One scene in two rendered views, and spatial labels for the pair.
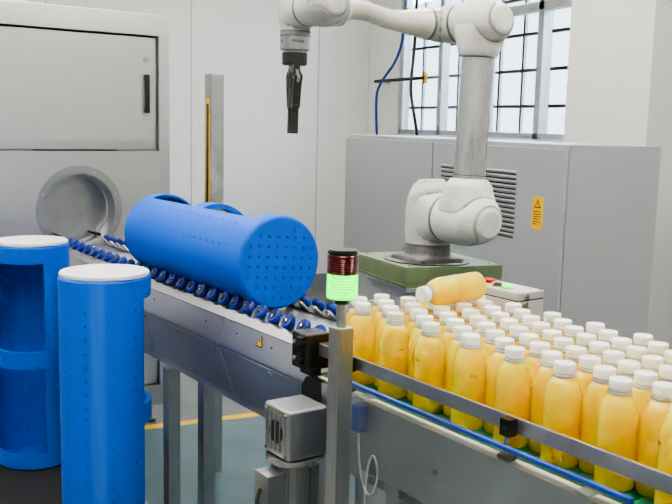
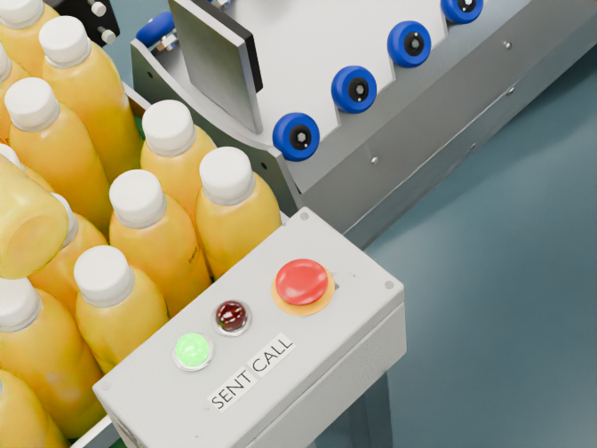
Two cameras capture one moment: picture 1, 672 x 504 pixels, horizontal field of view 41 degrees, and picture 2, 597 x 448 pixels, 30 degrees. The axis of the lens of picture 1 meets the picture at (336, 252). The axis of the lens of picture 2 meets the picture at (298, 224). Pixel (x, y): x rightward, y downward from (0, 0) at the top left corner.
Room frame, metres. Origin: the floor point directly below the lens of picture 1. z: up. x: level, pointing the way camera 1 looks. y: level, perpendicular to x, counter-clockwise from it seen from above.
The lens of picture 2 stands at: (2.35, -0.81, 1.76)
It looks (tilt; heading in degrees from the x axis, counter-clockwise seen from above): 56 degrees down; 91
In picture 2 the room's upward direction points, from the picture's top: 11 degrees counter-clockwise
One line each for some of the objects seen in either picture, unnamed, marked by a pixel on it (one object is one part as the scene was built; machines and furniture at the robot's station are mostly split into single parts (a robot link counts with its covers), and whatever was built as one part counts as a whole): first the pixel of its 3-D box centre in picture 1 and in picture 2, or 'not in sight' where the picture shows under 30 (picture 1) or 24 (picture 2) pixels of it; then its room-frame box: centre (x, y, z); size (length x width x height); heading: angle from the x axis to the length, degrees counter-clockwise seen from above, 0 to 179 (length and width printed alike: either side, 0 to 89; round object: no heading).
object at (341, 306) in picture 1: (342, 288); not in sight; (1.78, -0.01, 1.18); 0.06 x 0.06 x 0.16
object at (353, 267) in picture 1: (342, 263); not in sight; (1.78, -0.01, 1.23); 0.06 x 0.06 x 0.04
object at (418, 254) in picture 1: (423, 251); not in sight; (2.99, -0.30, 1.09); 0.22 x 0.18 x 0.06; 30
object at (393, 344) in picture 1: (393, 357); not in sight; (1.97, -0.14, 0.99); 0.07 x 0.07 x 0.18
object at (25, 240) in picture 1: (30, 241); not in sight; (3.43, 1.19, 1.03); 0.28 x 0.28 x 0.01
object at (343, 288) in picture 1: (342, 285); not in sight; (1.78, -0.01, 1.18); 0.06 x 0.06 x 0.05
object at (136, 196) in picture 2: not in sight; (136, 196); (2.23, -0.29, 1.08); 0.04 x 0.04 x 0.02
